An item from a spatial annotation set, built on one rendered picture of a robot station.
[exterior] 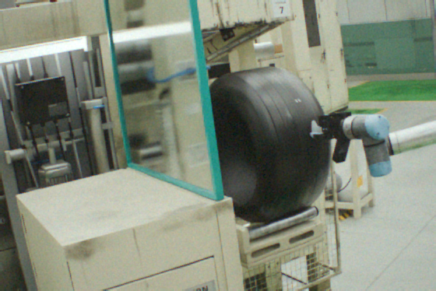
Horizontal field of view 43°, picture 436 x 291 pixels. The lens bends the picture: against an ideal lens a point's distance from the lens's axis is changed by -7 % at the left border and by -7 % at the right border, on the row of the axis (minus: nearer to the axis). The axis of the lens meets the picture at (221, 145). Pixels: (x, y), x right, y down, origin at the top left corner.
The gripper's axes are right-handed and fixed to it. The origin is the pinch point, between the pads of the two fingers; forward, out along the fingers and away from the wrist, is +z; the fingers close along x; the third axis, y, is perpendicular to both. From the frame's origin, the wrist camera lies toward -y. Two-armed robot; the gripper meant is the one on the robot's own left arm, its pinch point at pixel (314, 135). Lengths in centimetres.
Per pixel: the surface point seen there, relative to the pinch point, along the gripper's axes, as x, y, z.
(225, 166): 6, -11, 56
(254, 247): 22.3, -35.8, 15.5
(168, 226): 78, -5, -48
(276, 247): 11.5, -39.9, 18.4
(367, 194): -203, -87, 202
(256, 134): 17.9, 3.9, 8.1
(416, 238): -175, -109, 124
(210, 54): 3, 36, 57
